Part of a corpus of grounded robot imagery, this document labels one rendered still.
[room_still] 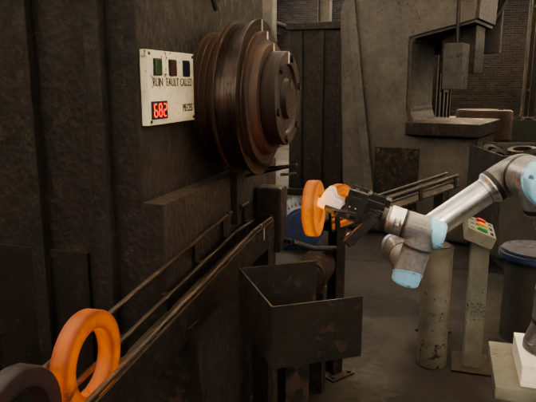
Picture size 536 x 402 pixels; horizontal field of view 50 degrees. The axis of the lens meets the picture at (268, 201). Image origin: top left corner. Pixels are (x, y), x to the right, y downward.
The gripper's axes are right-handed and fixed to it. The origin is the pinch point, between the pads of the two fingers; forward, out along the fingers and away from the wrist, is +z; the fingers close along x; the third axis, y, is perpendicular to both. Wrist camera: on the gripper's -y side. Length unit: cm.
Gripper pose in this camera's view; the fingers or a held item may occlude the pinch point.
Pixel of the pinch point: (314, 201)
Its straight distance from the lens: 158.3
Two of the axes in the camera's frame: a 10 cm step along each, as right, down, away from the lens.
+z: -9.2, -3.1, 2.3
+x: -3.0, 2.1, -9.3
